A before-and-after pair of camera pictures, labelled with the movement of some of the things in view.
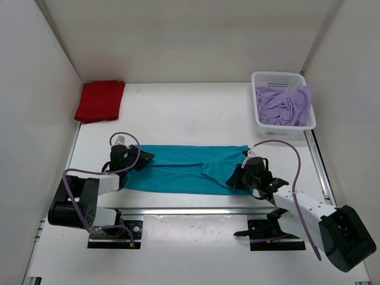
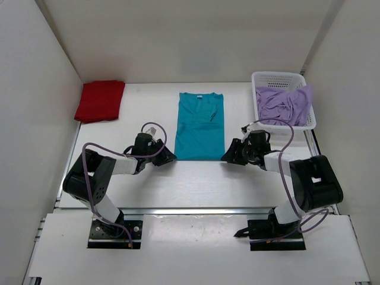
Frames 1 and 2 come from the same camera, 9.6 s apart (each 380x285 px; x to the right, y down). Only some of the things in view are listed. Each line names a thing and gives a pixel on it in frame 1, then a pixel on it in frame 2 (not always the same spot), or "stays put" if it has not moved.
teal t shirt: (187, 170) to (200, 127)
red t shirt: (100, 101) stays put
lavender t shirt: (278, 107) stays put
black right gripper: (236, 181) to (233, 156)
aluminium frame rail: (143, 211) stays put
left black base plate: (126, 234) stays put
